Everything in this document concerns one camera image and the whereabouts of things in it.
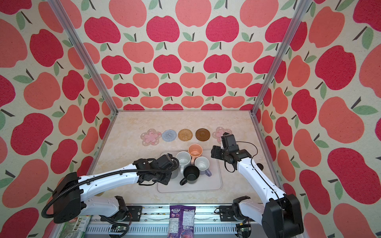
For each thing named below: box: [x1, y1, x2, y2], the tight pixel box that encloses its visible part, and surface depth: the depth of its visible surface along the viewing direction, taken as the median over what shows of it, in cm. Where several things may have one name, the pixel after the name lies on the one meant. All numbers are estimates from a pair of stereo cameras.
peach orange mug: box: [188, 143, 203, 165], surface depth 90 cm
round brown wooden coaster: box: [195, 127, 211, 142], surface depth 107 cm
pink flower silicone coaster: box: [140, 128, 162, 147], surface depth 107 cm
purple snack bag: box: [167, 204, 196, 238], surface depth 72 cm
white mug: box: [175, 151, 192, 174], surface depth 88 cm
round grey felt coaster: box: [161, 129, 178, 142], surface depth 107 cm
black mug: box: [179, 165, 200, 186], surface depth 82 cm
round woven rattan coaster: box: [178, 128, 193, 142], surface depth 108 cm
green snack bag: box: [58, 215, 92, 238], surface depth 70 cm
